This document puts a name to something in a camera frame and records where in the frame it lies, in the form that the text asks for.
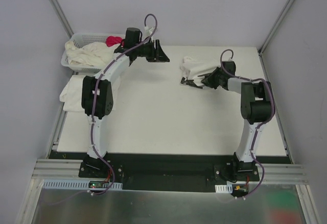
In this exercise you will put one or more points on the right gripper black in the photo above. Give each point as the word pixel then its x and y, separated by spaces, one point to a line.
pixel 210 77

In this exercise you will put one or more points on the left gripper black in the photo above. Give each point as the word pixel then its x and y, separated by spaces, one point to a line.
pixel 156 51

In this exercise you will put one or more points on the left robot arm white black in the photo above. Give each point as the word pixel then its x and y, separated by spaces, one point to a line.
pixel 97 95

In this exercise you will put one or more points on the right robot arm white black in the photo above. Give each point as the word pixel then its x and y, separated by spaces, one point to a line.
pixel 256 107

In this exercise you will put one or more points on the folded white t shirt stack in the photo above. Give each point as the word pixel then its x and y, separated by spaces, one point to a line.
pixel 71 95

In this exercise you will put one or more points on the red garment in basket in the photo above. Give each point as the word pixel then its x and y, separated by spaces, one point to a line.
pixel 113 40

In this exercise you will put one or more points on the cream clothes in basket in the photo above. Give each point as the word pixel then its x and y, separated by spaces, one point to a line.
pixel 96 54

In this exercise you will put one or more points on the white plastic laundry basket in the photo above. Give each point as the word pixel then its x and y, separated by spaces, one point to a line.
pixel 80 40

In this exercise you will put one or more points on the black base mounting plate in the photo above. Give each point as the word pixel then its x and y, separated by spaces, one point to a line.
pixel 155 172

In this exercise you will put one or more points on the right white cable duct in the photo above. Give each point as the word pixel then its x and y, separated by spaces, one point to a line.
pixel 224 188

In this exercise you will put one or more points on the white cable duct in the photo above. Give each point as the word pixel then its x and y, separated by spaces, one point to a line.
pixel 75 185
pixel 224 188

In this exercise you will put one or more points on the aluminium rail front right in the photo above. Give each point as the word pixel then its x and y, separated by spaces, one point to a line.
pixel 285 174

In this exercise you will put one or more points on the aluminium rail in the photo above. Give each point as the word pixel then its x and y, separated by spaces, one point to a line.
pixel 285 174
pixel 56 168

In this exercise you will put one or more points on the right aluminium frame post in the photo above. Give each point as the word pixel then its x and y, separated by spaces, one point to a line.
pixel 282 15

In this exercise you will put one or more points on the aluminium frame post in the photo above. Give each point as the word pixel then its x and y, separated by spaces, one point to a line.
pixel 62 18
pixel 282 15

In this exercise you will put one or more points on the left aluminium frame post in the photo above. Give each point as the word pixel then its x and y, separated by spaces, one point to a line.
pixel 62 18

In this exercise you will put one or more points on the aluminium rail front left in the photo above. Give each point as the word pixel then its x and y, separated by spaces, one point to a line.
pixel 56 168

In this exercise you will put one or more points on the left white cable duct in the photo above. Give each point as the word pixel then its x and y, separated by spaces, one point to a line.
pixel 75 185

